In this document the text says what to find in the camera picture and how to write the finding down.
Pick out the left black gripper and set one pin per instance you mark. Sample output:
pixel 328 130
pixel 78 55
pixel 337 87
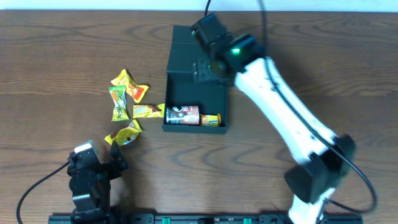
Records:
pixel 106 168

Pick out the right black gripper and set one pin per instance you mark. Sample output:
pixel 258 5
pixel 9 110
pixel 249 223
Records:
pixel 203 66

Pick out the green yellow snack packet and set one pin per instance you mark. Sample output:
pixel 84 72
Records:
pixel 118 94

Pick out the small yellow biscuit packet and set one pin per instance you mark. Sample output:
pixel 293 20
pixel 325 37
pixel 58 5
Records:
pixel 210 120

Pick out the red Pringles can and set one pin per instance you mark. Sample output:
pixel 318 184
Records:
pixel 184 115

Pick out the yellow peanut butter sandwich packet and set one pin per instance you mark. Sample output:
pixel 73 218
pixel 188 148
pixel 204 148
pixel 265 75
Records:
pixel 135 90

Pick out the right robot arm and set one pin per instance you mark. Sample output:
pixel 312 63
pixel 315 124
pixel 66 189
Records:
pixel 323 158

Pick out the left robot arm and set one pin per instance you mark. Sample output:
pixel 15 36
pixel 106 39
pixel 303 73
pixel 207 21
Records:
pixel 90 184

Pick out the yellow crumpled snack packet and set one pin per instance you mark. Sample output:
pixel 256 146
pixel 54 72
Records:
pixel 125 135

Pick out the dark green open box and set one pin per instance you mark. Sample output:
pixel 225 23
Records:
pixel 185 58

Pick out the yellow Apollo wafer packet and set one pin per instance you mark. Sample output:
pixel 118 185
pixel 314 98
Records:
pixel 149 111

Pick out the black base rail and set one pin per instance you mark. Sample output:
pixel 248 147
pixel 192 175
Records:
pixel 148 218

